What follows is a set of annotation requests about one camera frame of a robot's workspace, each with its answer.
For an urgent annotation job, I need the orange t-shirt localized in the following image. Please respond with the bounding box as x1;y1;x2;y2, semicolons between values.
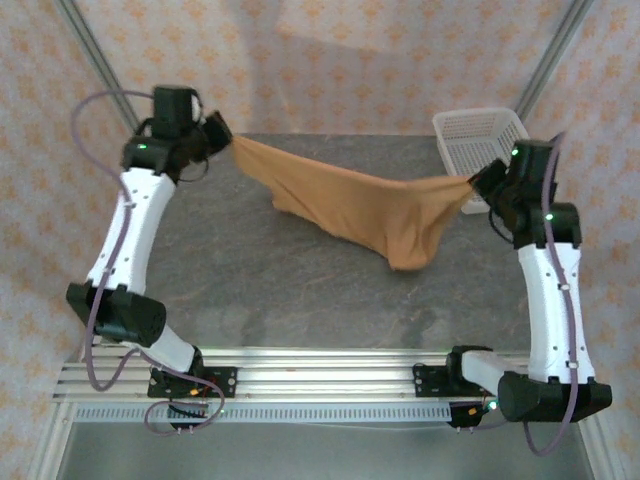
231;133;474;273

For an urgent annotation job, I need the white perforated plastic basket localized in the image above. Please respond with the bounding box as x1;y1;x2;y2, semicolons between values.
431;106;531;215

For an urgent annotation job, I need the wide aluminium cross beam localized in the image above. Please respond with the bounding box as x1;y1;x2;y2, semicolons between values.
53;349;600;401

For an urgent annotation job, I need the aluminium frame post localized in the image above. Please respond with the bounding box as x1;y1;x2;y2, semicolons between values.
52;0;146;131
514;0;596;119

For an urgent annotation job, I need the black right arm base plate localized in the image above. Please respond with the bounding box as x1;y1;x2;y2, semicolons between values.
412;364;469;400

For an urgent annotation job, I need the black wired electronics box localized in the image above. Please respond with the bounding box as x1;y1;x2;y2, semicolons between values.
447;397;506;432

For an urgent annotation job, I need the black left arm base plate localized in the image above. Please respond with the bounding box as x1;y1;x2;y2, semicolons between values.
147;366;238;400

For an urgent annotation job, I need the aluminium frame leg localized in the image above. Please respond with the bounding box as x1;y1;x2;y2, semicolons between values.
579;419;619;480
29;399;76;480

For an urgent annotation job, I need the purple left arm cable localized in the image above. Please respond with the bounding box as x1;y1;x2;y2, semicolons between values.
69;89;226;437

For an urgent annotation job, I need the white slotted cable duct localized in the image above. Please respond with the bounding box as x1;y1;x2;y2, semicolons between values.
73;403;454;424

